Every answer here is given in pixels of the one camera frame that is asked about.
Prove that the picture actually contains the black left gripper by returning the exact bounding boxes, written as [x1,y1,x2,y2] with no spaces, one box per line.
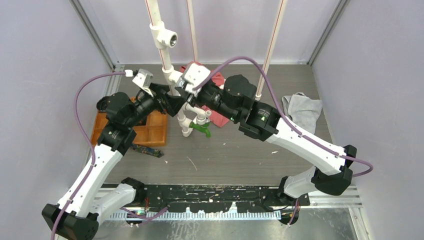
[125,82,185,128]

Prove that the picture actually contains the chrome water faucet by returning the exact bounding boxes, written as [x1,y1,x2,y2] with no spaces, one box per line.
[176,78,185,88]

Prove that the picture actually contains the white PVC pipe frame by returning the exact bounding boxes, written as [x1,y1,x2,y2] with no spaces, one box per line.
[144,0,289,138]

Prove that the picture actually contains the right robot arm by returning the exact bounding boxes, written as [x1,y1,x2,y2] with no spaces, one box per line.
[178,73,353,206]

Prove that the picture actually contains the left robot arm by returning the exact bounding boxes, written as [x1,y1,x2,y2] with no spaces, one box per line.
[41,83,185,240]

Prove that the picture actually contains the red cloth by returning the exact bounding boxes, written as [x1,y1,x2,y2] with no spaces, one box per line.
[178,61,230,128]

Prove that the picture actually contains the green plastic faucet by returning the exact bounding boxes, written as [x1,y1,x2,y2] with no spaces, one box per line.
[189,121,211,138]

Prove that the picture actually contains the orange compartment tray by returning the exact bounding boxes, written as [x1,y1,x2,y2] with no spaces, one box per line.
[90,111,168,147]

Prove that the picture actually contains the unrolled dark patterned necktie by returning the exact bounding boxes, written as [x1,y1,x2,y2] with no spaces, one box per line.
[131,144,164,158]

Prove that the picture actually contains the grey cloth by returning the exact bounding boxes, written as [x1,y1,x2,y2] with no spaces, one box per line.
[281,92,323,134]

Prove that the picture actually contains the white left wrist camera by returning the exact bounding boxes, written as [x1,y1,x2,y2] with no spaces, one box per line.
[124,69,154,97]

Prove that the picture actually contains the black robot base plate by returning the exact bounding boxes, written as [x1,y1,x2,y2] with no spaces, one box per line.
[126,184,295,213]

